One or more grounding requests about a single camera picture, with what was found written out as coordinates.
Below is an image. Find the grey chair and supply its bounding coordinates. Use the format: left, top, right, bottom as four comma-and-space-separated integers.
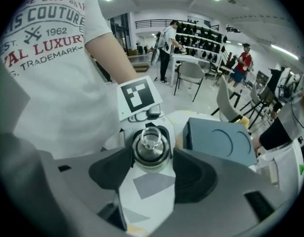
248, 82, 276, 130
210, 75, 244, 123
173, 61, 206, 103

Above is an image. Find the white table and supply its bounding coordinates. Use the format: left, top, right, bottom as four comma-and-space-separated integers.
170, 53, 212, 88

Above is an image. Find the low brown wooden crate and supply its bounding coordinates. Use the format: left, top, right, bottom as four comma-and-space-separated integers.
131, 62, 150, 73

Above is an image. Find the yellow cloth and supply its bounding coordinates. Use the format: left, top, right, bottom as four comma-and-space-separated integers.
235, 115, 251, 131

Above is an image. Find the triangle patterned tablecloth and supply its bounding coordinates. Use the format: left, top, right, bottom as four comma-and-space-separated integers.
101, 109, 260, 235

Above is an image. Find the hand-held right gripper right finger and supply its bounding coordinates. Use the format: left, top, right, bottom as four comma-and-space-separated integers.
166, 148, 301, 237

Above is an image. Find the white bin with green mark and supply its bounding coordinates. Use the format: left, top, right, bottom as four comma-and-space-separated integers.
255, 139, 304, 195

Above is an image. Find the person's left forearm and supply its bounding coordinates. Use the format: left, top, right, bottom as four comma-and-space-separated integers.
84, 32, 140, 86

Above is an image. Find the person's white printed shirt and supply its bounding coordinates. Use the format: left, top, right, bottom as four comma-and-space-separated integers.
0, 0, 123, 159

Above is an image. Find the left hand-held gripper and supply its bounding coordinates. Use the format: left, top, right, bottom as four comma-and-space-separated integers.
116, 75, 177, 158

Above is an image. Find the teal box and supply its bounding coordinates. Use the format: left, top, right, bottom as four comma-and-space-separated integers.
182, 117, 258, 168

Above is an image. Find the white shelf with black items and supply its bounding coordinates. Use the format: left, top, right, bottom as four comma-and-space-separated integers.
174, 20, 228, 64

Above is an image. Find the black balcony railing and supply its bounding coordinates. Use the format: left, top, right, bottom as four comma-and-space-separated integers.
134, 19, 177, 30

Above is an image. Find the stainless steel lid with handle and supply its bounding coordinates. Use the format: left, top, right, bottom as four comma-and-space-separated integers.
131, 126, 171, 166

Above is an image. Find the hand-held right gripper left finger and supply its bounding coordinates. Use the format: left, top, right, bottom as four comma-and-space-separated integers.
0, 131, 135, 234

